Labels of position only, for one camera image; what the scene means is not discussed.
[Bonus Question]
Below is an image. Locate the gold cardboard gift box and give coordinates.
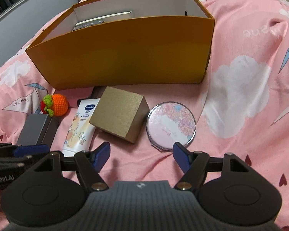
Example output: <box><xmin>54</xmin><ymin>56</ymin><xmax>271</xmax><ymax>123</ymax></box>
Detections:
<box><xmin>90</xmin><ymin>87</ymin><xmax>149</xmax><ymax>143</ymax></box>

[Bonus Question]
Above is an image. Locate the orange cardboard storage box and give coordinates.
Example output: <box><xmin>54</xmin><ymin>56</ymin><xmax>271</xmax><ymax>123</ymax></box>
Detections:
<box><xmin>26</xmin><ymin>0</ymin><xmax>215</xmax><ymax>90</ymax></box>

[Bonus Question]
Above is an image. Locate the white hand cream tube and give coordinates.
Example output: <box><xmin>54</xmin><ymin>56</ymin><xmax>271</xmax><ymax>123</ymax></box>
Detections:
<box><xmin>62</xmin><ymin>99</ymin><xmax>100</xmax><ymax>157</ymax></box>

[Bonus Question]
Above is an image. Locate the round pink compact mirror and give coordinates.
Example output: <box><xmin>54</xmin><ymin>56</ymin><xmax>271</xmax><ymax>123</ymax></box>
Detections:
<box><xmin>145</xmin><ymin>101</ymin><xmax>196</xmax><ymax>152</ymax></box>

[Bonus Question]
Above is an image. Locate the dark grey rectangular box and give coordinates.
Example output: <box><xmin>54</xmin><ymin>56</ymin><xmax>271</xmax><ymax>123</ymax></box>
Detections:
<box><xmin>17</xmin><ymin>114</ymin><xmax>59</xmax><ymax>148</ymax></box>

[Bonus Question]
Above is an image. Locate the pink printed bed sheet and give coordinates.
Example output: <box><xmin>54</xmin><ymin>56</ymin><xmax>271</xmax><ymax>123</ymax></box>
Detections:
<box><xmin>0</xmin><ymin>0</ymin><xmax>289</xmax><ymax>230</ymax></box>

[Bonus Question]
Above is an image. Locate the orange crochet fruit toy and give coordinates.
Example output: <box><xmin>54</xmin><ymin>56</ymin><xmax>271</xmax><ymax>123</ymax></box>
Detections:
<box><xmin>40</xmin><ymin>94</ymin><xmax>69</xmax><ymax>117</ymax></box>

